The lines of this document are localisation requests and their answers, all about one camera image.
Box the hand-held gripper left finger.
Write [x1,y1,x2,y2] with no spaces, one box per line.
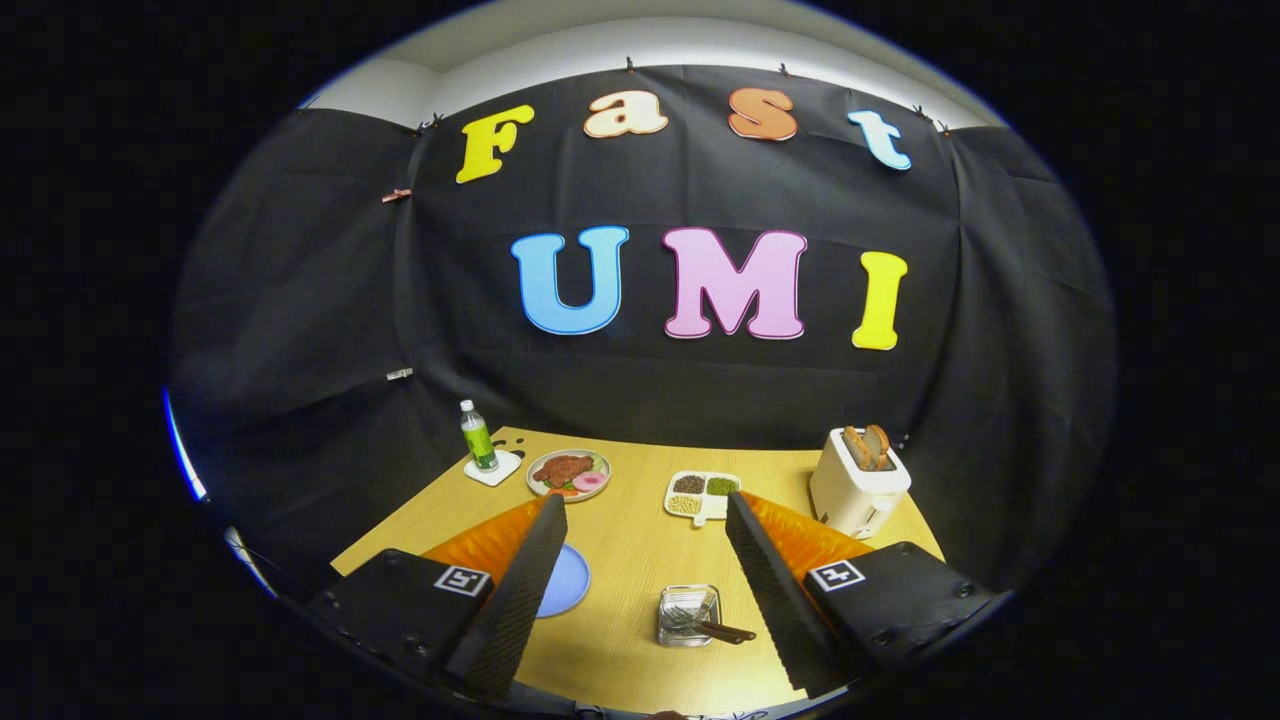
[305,493,569,701]

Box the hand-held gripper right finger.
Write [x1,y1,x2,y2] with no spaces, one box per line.
[725,491,1001,699]

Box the fork with brown handle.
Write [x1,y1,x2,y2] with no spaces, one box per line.
[668,600,758,641]

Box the spoon with brown handle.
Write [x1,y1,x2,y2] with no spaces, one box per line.
[665,610,746,645]

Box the blue round plate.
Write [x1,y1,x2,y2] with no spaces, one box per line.
[536,543,592,619]

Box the white divided bean dish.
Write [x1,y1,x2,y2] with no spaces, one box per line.
[664,471,742,528]

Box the beige round food plate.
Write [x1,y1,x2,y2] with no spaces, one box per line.
[526,449,612,502]

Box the white toaster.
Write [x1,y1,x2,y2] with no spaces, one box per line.
[809,428,913,541]

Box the white square coaster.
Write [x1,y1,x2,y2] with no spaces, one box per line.
[464,450,523,488]

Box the brown meat piece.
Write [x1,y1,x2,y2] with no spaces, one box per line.
[533,455,594,488]

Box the green label plastic bottle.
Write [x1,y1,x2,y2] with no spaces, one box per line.
[459,400,499,472]

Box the black backdrop cloth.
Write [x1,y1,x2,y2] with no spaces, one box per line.
[170,65,1116,601]

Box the metal wire basket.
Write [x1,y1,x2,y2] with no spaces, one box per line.
[657,584,723,648]

